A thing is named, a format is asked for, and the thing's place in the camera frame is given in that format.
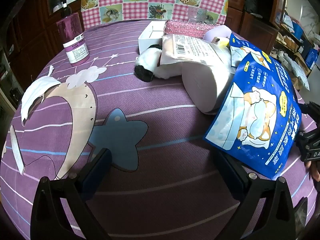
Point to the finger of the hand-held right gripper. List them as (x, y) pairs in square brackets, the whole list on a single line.
[(308, 108)]

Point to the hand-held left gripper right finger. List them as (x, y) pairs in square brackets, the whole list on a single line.
[(235, 180)]

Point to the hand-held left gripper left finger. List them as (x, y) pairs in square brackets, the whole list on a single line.
[(97, 172)]

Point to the large blue eye mask packet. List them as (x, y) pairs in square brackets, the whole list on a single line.
[(250, 130)]

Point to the small blue eye mask packet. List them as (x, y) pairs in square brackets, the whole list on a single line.
[(237, 45)]

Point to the white tissue roll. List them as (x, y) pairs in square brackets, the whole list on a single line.
[(202, 87)]

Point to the yellow tube package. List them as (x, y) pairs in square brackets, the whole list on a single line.
[(223, 43)]

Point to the lilac soft pad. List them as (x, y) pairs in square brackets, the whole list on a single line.
[(217, 32)]

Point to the black and white plush toy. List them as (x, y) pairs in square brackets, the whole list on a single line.
[(147, 60)]

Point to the beige item clear packet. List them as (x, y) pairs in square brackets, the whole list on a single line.
[(192, 50)]

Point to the white cardboard box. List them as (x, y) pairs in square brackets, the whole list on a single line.
[(147, 41)]

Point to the pink scouring sponge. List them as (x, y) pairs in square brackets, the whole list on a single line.
[(185, 28)]

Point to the person's right hand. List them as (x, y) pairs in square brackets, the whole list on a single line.
[(310, 167)]

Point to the grey plastic mailer bag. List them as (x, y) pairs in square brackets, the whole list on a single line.
[(300, 76)]

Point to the blue cardboard box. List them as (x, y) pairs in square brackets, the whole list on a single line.
[(312, 57)]

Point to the cluttered storage shelf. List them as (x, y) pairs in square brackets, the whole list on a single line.
[(290, 40)]

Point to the white paper strip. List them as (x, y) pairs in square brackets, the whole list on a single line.
[(17, 152)]

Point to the dark wooden cabinet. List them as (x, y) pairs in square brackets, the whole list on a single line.
[(30, 30), (252, 25)]

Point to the white face mask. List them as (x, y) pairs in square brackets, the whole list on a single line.
[(32, 95)]

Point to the purple pump bottle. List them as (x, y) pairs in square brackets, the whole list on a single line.
[(73, 37)]

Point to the clear glass cup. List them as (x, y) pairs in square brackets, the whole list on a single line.
[(197, 16)]

